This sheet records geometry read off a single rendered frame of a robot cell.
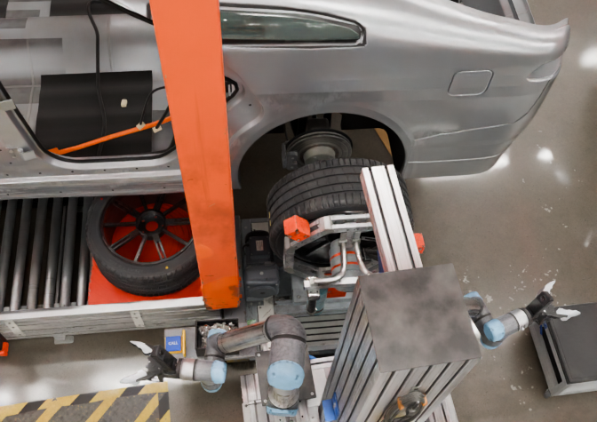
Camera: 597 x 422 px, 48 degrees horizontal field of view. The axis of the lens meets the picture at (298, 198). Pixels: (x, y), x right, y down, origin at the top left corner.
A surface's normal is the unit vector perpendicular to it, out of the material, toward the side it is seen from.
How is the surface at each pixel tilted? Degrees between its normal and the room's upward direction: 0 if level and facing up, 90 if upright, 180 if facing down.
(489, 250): 0
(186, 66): 90
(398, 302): 0
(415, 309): 0
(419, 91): 90
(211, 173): 90
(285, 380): 82
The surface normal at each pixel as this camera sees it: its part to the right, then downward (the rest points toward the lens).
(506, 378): 0.05, -0.51
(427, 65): 0.11, 0.77
